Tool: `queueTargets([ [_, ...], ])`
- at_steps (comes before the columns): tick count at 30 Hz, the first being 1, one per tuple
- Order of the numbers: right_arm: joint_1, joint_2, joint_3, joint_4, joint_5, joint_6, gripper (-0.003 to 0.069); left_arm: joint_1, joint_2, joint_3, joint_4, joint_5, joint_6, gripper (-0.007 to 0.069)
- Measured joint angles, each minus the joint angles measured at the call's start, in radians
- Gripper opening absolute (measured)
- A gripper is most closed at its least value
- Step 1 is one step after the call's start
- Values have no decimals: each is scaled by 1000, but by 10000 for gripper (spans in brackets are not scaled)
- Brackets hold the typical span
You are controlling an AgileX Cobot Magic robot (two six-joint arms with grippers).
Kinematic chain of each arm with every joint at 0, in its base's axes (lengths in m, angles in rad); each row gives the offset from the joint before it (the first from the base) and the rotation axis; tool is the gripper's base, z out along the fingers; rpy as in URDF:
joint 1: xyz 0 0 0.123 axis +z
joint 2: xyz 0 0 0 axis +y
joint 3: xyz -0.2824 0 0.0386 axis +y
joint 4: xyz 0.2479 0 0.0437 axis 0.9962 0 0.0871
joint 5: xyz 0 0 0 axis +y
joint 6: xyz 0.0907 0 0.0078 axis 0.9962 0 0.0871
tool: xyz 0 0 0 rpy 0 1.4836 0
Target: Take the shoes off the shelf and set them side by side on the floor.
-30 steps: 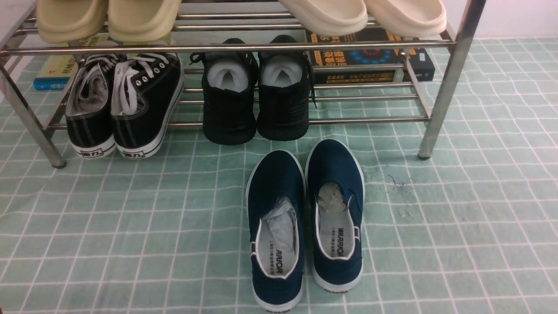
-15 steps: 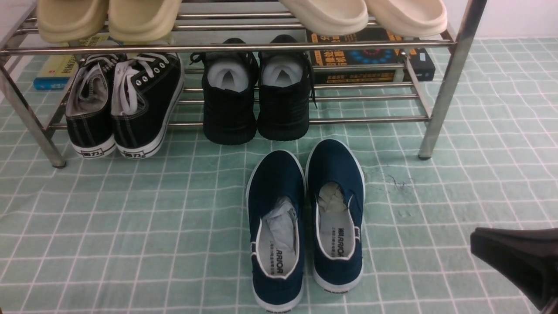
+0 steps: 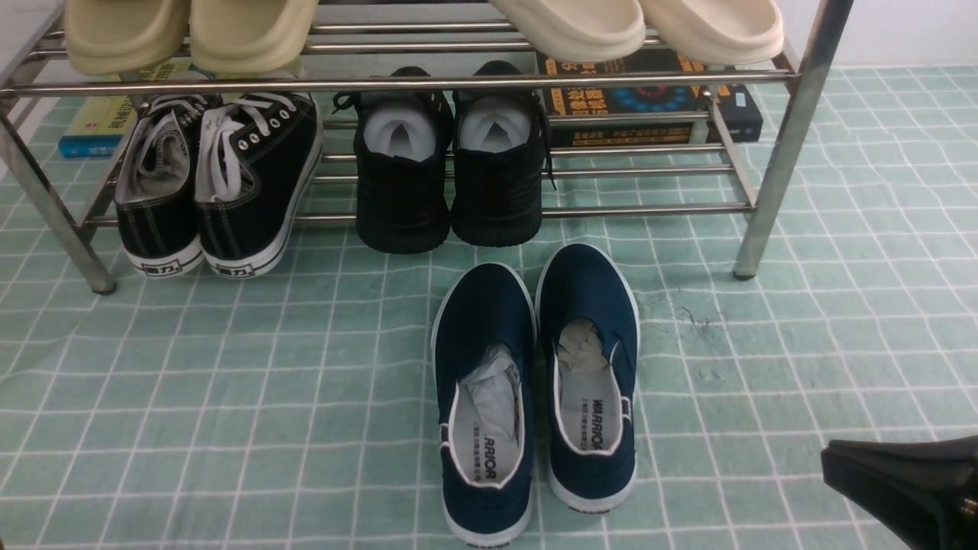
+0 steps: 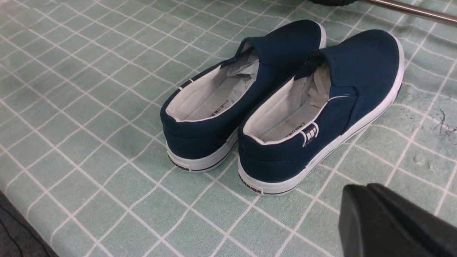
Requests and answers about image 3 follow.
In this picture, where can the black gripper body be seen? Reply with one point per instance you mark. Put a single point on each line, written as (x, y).
(924, 492)

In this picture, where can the navy slip-on shoe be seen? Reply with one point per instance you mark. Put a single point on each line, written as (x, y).
(589, 326)
(482, 345)

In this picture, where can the metal shoe rack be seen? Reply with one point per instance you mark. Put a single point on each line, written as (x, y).
(760, 204)

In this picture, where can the black orange book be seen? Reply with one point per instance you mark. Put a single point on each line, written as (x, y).
(649, 103)

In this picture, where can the cream slipper right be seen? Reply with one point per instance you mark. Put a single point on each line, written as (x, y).
(727, 33)

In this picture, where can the cream slipper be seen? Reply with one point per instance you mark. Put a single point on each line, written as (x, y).
(578, 31)
(727, 33)

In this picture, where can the black mesh shoe right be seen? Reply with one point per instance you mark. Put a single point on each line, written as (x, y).
(501, 152)

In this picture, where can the black mesh shoe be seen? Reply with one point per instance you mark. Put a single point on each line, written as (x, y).
(400, 147)
(501, 152)

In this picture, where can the cream slipper left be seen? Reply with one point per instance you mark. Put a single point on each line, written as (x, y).
(578, 31)

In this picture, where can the black mesh shoe left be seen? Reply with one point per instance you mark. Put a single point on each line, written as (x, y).
(400, 147)

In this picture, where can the green checkered floor cloth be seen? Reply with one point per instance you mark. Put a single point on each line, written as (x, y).
(299, 410)

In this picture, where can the black canvas sneaker right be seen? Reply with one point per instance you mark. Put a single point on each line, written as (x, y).
(257, 154)

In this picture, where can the black canvas sneaker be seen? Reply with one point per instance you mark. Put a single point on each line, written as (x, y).
(156, 181)
(257, 154)

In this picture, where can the black canvas sneaker left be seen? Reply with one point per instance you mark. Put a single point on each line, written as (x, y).
(156, 181)

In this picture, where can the yellow slipper right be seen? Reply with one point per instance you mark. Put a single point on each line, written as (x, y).
(248, 37)

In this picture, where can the yellow slipper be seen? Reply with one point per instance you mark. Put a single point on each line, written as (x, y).
(112, 37)
(248, 37)

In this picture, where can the yellow blue book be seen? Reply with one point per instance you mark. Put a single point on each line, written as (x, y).
(102, 122)

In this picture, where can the yellow slipper left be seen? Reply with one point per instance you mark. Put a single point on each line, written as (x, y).
(112, 37)

